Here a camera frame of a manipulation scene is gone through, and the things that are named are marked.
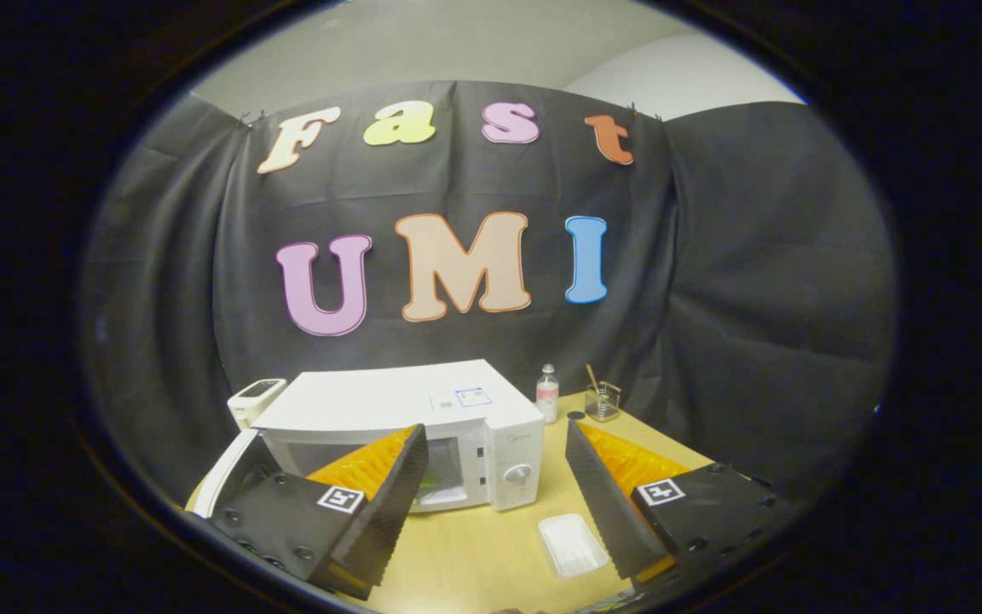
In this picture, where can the white device with dark screen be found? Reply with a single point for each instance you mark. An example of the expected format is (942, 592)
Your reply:
(254, 399)

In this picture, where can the wooden stick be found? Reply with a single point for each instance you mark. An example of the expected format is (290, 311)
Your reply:
(592, 378)

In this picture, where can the clear glass cup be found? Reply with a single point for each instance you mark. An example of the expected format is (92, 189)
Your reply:
(603, 405)

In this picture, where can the white microwave oven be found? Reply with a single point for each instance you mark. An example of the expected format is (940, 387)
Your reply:
(389, 396)

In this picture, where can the small bottle with pink label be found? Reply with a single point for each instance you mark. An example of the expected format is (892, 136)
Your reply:
(547, 396)

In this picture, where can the white plastic tray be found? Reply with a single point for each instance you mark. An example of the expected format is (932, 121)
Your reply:
(574, 546)

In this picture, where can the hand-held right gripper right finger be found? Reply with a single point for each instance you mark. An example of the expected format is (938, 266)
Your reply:
(602, 503)

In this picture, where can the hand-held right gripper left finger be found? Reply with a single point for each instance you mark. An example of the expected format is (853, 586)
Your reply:
(389, 512)

